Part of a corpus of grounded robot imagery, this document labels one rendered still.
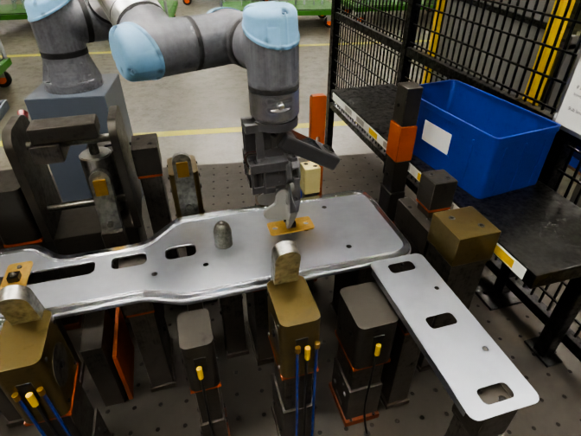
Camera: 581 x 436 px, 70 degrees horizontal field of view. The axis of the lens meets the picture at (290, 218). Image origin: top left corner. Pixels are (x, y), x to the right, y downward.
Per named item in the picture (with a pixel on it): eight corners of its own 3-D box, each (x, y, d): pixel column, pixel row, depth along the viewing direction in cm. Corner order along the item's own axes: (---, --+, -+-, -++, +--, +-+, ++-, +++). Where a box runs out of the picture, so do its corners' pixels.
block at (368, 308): (349, 444, 76) (367, 346, 60) (327, 387, 86) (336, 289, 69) (386, 432, 78) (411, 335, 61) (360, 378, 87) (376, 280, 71)
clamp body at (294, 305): (285, 472, 72) (284, 346, 52) (269, 410, 82) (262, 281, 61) (321, 462, 74) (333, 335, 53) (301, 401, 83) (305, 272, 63)
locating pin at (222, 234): (217, 257, 75) (213, 227, 71) (214, 246, 77) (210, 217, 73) (234, 254, 75) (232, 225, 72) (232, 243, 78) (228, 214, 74)
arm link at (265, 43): (274, -3, 60) (311, 4, 54) (277, 74, 66) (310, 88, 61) (226, 3, 56) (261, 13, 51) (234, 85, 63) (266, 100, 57)
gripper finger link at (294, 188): (284, 204, 74) (281, 159, 69) (293, 202, 74) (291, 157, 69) (290, 217, 70) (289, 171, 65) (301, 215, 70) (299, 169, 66)
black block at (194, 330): (205, 469, 73) (179, 368, 56) (199, 416, 80) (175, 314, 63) (235, 460, 74) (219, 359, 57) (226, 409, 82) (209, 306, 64)
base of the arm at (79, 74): (54, 78, 121) (42, 41, 115) (108, 75, 123) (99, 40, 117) (36, 96, 109) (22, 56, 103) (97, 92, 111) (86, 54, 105)
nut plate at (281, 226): (271, 236, 75) (271, 231, 74) (266, 224, 78) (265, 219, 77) (315, 228, 77) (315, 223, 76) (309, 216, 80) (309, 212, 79)
